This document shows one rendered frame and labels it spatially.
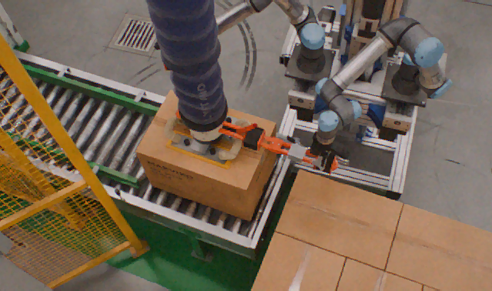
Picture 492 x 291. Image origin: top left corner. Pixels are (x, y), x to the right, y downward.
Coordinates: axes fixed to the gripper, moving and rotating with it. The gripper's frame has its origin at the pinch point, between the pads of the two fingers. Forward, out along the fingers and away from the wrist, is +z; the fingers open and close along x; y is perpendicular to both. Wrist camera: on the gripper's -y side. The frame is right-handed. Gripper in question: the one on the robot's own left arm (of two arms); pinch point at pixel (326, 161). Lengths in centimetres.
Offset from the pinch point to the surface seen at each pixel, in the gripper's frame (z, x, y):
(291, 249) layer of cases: 54, 27, 5
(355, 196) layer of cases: 53, -14, -17
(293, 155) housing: -1.3, 3.0, 14.5
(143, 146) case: 13, 18, 88
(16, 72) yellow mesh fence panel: -75, 47, 99
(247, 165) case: 13.2, 8.7, 35.5
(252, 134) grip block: -1.4, -0.1, 36.3
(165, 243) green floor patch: 108, 36, 86
